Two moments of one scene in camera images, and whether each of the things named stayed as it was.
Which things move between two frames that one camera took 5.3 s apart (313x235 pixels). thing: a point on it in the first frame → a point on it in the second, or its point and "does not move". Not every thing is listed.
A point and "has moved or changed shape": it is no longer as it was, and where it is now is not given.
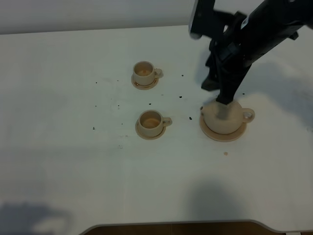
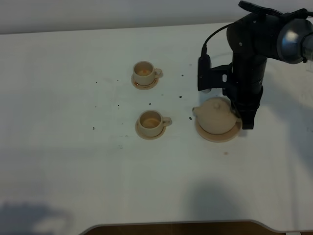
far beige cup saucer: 145,87 does not move
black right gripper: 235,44 → 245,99
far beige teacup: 145,73 does not move
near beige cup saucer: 149,138 does not move
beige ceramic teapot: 223,119 has moved or changed shape
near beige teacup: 151,123 does not move
